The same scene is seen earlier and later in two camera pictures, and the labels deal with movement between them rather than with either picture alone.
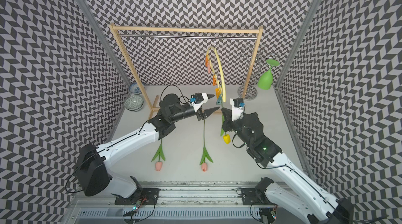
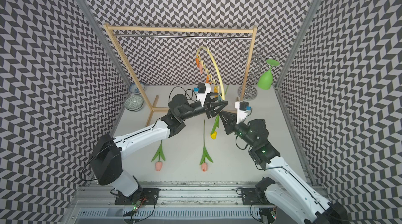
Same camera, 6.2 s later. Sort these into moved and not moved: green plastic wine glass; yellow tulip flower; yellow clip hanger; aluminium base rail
Moved: yellow tulip flower; yellow clip hanger
Not moved: green plastic wine glass; aluminium base rail
